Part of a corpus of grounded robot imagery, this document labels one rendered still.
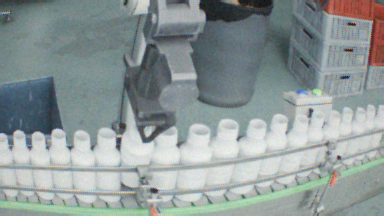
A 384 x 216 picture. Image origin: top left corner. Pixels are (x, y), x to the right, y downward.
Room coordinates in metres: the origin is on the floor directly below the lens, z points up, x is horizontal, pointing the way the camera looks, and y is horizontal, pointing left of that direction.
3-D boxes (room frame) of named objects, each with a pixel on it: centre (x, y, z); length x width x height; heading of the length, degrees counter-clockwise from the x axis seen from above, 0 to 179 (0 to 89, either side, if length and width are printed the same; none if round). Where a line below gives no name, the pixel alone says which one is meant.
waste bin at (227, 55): (3.20, -0.12, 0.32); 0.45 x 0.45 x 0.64
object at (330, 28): (3.60, -0.89, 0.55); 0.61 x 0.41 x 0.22; 121
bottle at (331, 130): (1.22, -0.34, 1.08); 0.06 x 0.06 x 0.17
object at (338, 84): (3.60, -0.89, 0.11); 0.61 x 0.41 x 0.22; 120
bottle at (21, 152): (0.91, 0.36, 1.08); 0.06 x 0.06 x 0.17
